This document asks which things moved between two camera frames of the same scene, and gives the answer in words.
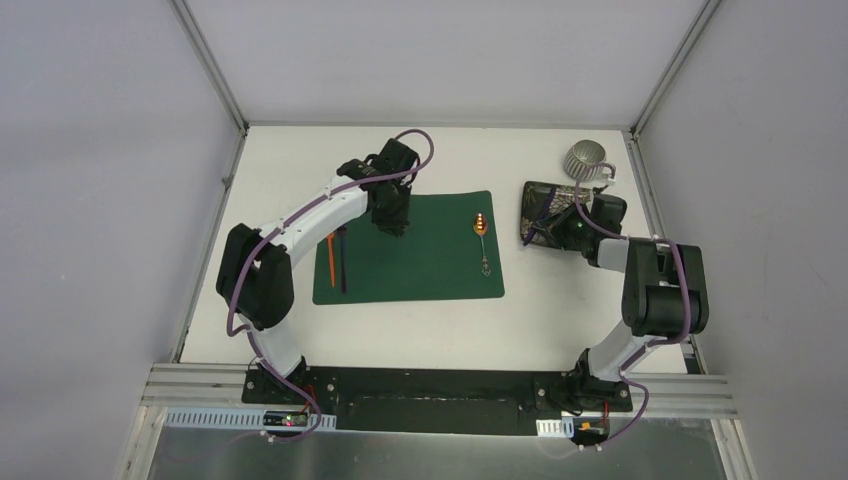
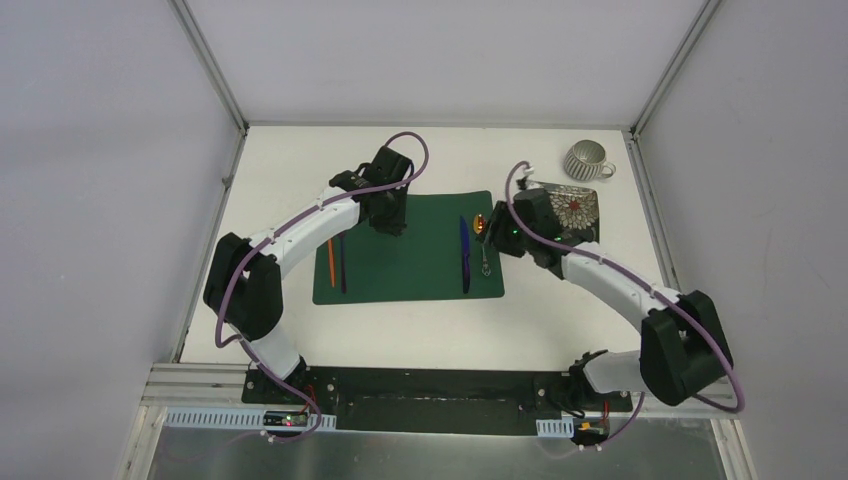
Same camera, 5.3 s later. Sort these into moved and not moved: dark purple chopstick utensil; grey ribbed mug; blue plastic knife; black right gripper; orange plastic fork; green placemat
Moved: black right gripper; blue plastic knife
Not moved: orange plastic fork; dark purple chopstick utensil; grey ribbed mug; green placemat
